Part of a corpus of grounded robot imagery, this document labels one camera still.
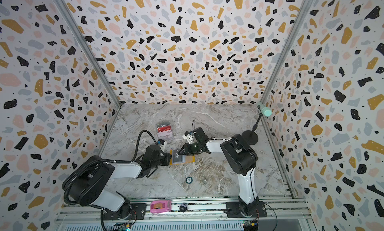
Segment right circuit board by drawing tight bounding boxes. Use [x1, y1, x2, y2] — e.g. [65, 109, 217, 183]
[243, 220, 259, 231]

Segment small black knob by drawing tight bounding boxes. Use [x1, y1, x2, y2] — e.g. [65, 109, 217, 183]
[178, 203, 188, 213]

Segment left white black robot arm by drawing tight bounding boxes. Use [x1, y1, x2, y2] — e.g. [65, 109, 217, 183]
[62, 145, 172, 219]

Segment yellow leather card holder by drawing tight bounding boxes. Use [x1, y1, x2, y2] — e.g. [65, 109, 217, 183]
[170, 150, 196, 166]

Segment clear acrylic card box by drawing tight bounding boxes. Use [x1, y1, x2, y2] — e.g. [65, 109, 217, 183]
[156, 121, 174, 142]

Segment green circuit board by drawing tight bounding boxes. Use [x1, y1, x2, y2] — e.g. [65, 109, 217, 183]
[118, 223, 133, 231]

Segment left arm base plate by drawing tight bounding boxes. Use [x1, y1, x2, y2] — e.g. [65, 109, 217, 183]
[102, 202, 147, 222]

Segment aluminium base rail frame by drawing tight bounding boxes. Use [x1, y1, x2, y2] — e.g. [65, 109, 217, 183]
[52, 195, 317, 231]

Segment grey credit card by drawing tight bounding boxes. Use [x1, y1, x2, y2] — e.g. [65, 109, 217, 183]
[172, 151, 186, 165]

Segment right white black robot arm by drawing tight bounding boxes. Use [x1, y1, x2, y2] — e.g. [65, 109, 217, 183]
[178, 127, 259, 217]

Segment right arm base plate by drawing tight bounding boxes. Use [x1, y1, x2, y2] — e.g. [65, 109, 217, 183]
[224, 200, 267, 219]

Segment black microphone stand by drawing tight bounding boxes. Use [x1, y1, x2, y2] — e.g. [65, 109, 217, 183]
[242, 113, 263, 145]

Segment pink tape dispenser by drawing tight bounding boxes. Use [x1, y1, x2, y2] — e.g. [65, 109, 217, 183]
[150, 200, 172, 215]

